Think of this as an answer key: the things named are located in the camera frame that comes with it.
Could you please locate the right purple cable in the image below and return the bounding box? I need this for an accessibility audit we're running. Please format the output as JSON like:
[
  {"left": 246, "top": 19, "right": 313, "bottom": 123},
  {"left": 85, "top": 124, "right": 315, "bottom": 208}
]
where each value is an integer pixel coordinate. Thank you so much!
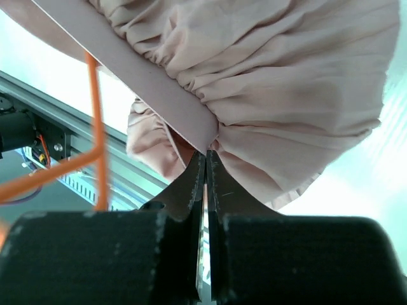
[{"left": 1, "top": 184, "right": 44, "bottom": 205}]

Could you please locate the orange hanger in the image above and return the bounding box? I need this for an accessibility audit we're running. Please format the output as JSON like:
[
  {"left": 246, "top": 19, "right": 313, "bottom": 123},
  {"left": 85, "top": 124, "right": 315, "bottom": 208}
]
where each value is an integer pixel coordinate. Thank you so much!
[{"left": 0, "top": 50, "right": 107, "bottom": 248}]

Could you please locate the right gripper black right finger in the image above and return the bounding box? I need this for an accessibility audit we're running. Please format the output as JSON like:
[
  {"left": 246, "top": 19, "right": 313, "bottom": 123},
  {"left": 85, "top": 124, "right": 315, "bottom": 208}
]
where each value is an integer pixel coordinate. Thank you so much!
[{"left": 206, "top": 151, "right": 406, "bottom": 304}]

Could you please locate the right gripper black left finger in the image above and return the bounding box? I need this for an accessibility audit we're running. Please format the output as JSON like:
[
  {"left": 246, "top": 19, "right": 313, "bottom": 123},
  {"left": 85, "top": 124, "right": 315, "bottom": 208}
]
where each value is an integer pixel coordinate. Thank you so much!
[{"left": 1, "top": 152, "right": 205, "bottom": 304}]

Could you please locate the pink garment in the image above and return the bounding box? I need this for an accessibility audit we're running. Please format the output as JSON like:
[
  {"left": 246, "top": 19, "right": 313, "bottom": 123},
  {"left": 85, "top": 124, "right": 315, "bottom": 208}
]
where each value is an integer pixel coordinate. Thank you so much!
[{"left": 9, "top": 0, "right": 401, "bottom": 212}]

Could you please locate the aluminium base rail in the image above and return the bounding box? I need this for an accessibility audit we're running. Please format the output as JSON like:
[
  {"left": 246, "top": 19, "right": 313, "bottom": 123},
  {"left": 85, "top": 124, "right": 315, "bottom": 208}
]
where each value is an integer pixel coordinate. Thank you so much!
[{"left": 0, "top": 70, "right": 169, "bottom": 201}]

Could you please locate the white slotted cable duct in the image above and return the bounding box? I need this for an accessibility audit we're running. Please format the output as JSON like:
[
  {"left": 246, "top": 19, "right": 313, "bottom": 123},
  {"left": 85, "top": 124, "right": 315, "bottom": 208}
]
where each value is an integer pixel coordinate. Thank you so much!
[{"left": 15, "top": 147, "right": 147, "bottom": 211}]

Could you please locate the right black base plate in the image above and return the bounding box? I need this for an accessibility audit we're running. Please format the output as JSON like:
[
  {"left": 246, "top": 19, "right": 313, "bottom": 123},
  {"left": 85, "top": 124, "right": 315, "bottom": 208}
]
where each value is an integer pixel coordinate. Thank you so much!
[{"left": 1, "top": 93, "right": 71, "bottom": 165}]

